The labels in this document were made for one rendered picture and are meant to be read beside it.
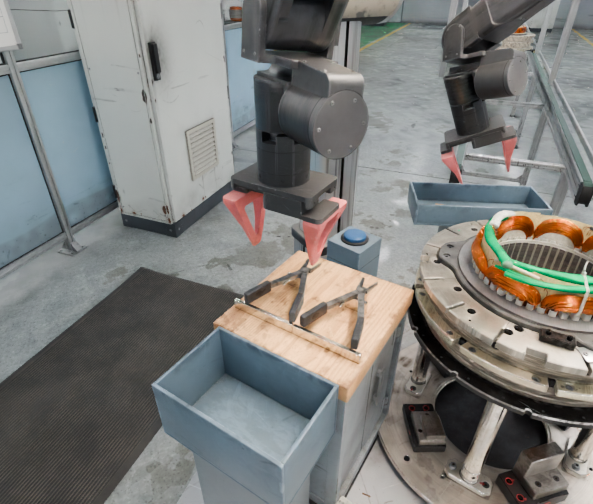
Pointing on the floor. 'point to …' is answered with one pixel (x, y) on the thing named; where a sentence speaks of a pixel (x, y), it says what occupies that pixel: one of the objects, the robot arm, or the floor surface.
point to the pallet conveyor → (574, 173)
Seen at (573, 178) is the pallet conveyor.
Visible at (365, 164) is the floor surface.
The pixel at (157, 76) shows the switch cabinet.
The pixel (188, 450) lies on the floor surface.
